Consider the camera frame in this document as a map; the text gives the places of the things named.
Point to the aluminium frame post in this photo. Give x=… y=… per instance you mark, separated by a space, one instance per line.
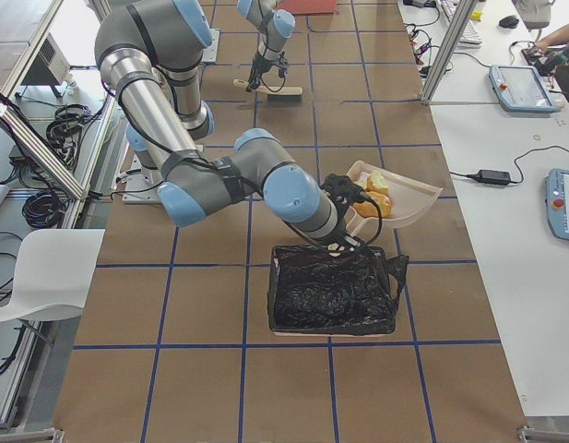
x=440 y=63

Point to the pink bin with black bag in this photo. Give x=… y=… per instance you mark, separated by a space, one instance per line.
x=311 y=292

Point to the white keyboard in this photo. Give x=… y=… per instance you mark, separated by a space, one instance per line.
x=457 y=15

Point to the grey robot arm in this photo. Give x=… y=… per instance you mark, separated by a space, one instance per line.
x=148 y=53
x=275 y=27

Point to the black computer mouse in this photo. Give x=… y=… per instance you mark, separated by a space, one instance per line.
x=509 y=22

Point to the white plastic chair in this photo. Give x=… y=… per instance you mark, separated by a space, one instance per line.
x=52 y=276

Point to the teach pendant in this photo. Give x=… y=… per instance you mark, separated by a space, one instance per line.
x=557 y=202
x=520 y=89

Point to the cream hand brush dark bristles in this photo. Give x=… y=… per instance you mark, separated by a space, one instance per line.
x=279 y=94

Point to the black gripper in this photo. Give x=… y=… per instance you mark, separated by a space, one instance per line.
x=258 y=66
x=340 y=241

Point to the black power adapter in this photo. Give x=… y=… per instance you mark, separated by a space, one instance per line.
x=493 y=177

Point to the pink plastic bin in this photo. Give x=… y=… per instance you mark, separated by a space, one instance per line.
x=309 y=7

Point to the teach pendant far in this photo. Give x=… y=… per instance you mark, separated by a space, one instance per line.
x=520 y=89

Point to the large bread chunk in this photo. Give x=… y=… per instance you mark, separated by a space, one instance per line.
x=376 y=182

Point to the cream plastic dustpan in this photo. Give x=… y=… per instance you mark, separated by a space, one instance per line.
x=410 y=200

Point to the teach pendant near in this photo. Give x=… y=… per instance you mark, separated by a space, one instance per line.
x=557 y=202

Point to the brown toy potato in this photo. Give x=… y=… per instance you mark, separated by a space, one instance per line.
x=367 y=209

